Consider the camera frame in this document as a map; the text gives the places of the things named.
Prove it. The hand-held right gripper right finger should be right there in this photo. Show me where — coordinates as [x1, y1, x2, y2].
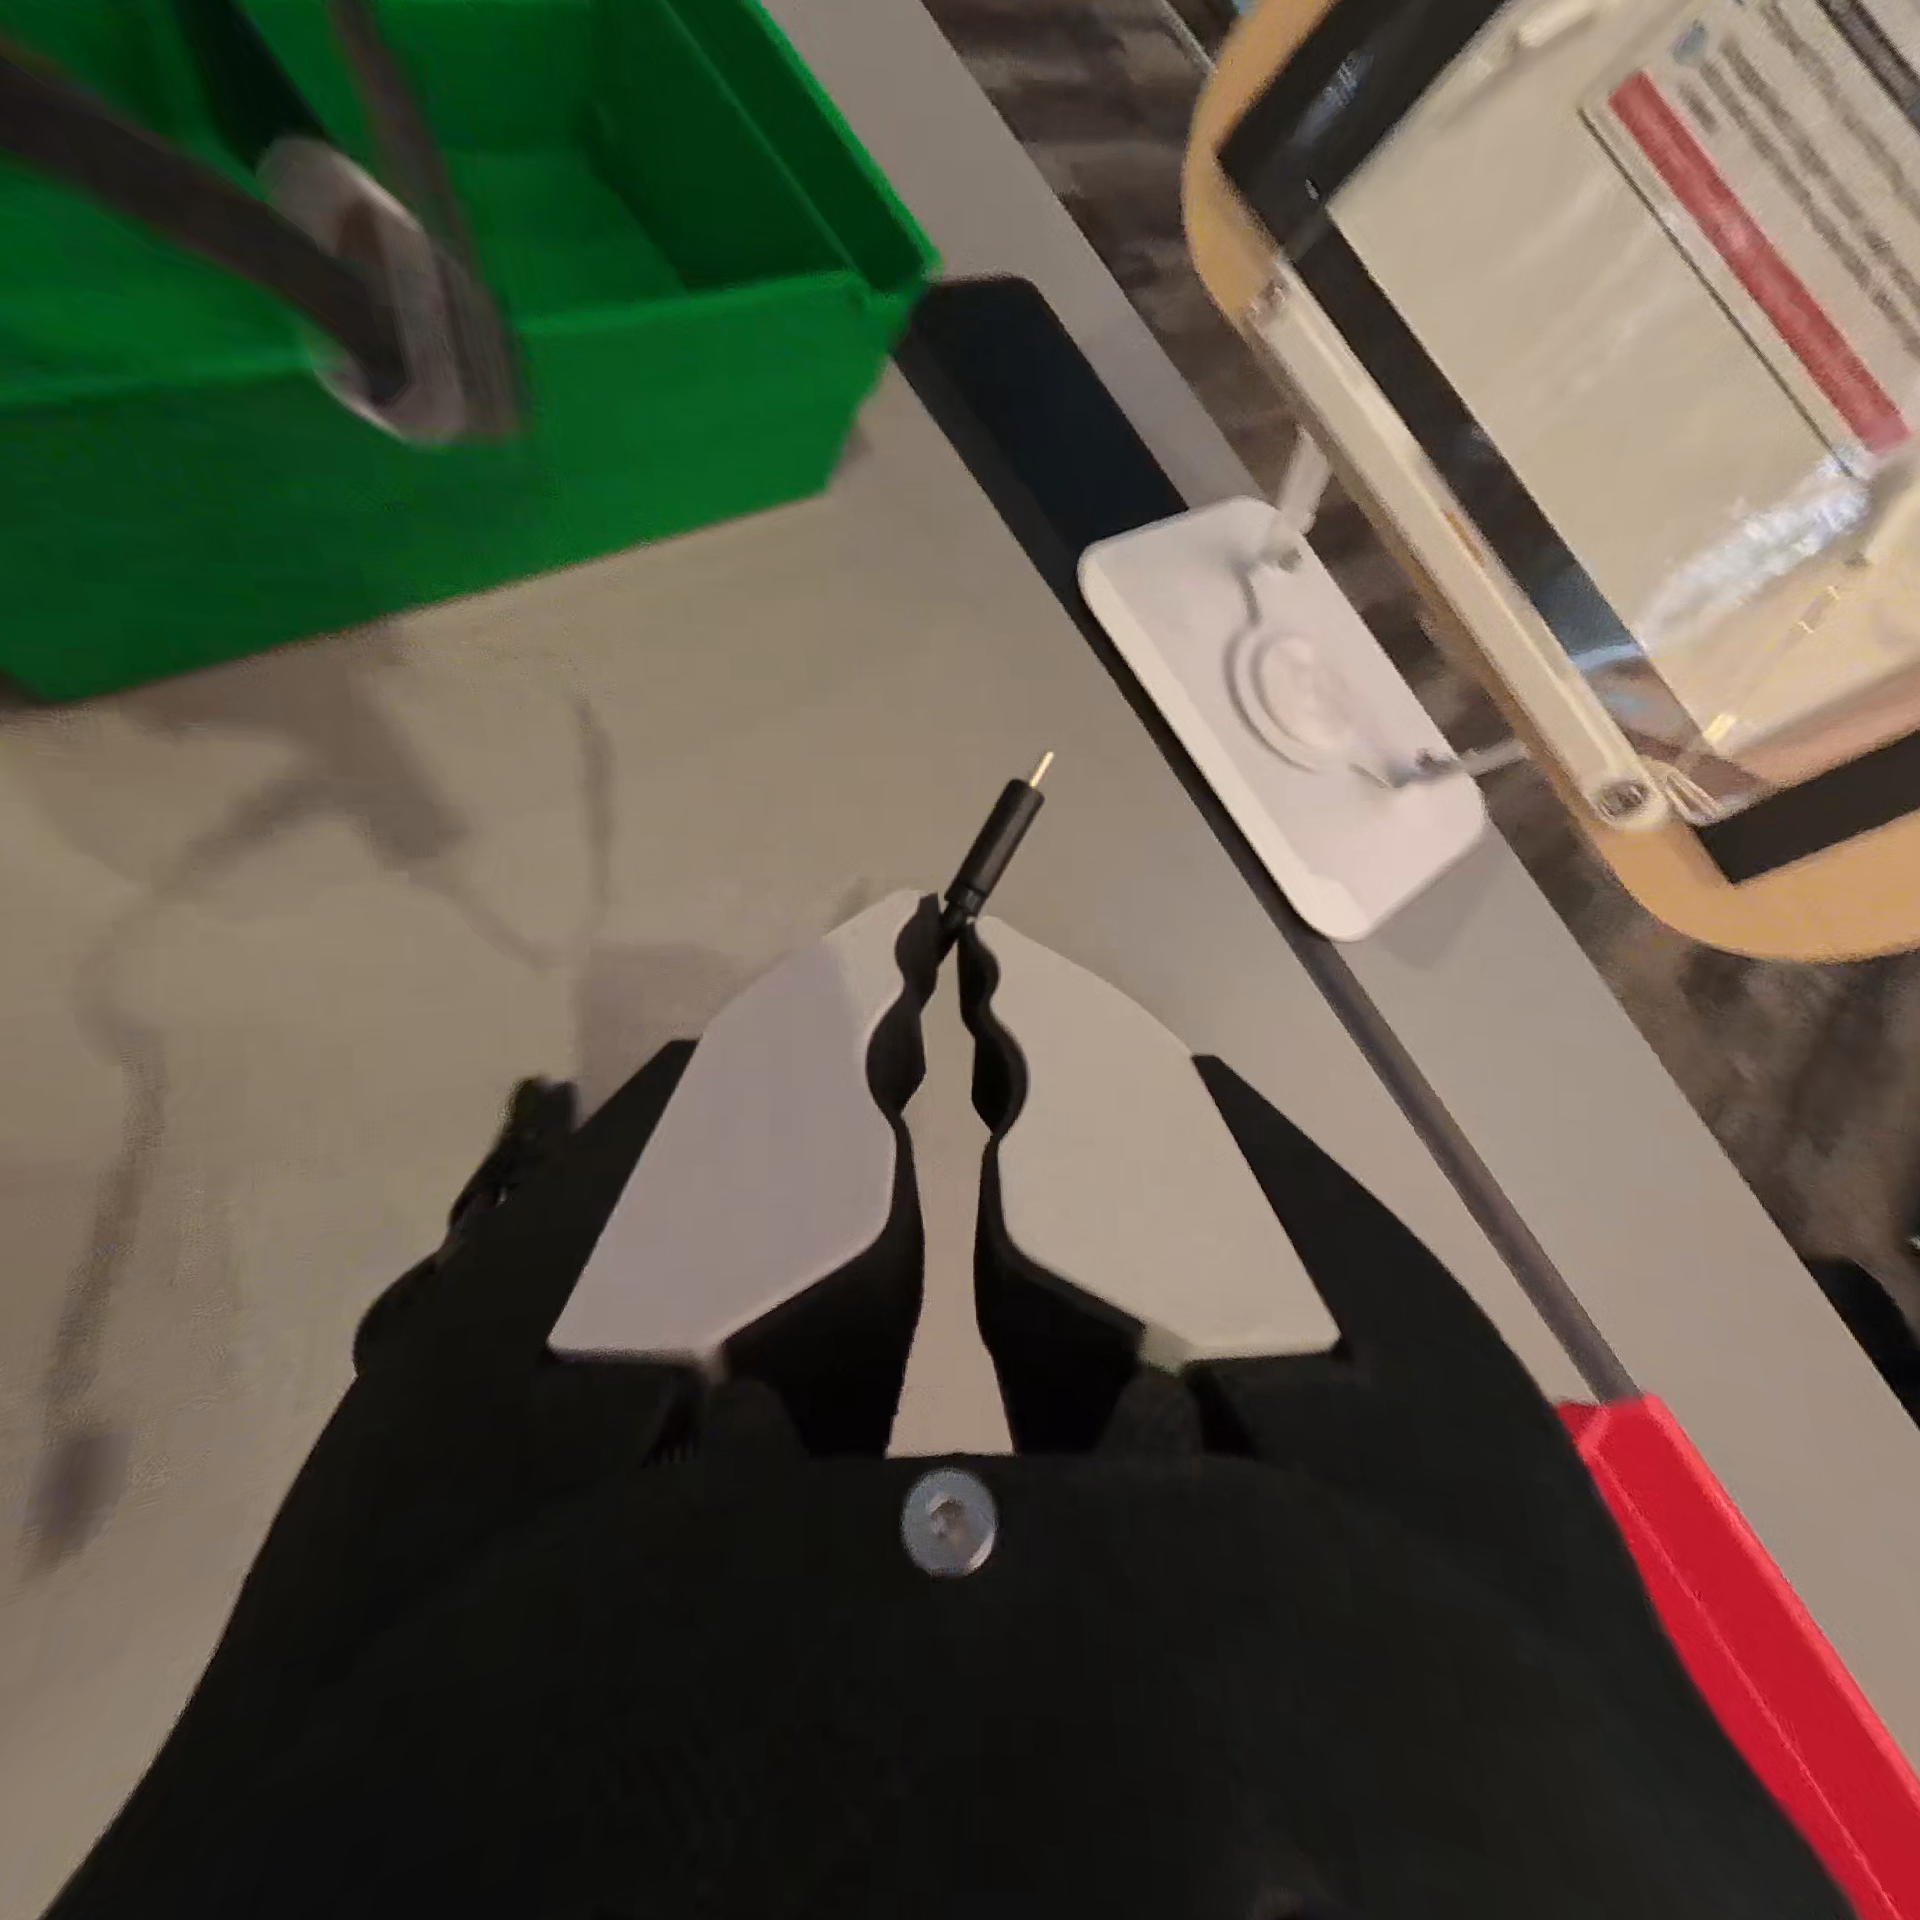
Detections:
[953, 915, 1343, 1459]

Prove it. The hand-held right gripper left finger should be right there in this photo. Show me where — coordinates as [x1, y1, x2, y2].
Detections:
[545, 888, 955, 1459]

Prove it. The black usb-c cable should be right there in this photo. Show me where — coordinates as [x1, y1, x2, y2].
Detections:
[935, 751, 1060, 940]

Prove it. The red storage bin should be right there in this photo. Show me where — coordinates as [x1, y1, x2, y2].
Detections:
[1551, 1392, 1920, 1920]

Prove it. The green storage bin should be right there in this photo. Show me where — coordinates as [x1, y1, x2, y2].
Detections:
[0, 0, 940, 708]

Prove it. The grey usb hub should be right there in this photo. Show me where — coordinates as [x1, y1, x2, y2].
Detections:
[0, 45, 527, 450]

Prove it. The white tablet stand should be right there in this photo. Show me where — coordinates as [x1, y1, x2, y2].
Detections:
[1076, 270, 1667, 944]

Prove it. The wood-edged black board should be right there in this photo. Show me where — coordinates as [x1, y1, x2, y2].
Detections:
[1179, 0, 1920, 963]

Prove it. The black rectangular pad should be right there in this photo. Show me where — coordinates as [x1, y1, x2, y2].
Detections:
[893, 274, 1190, 530]

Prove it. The laminated instruction sheet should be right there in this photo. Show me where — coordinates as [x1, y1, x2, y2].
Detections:
[1325, 0, 1920, 820]

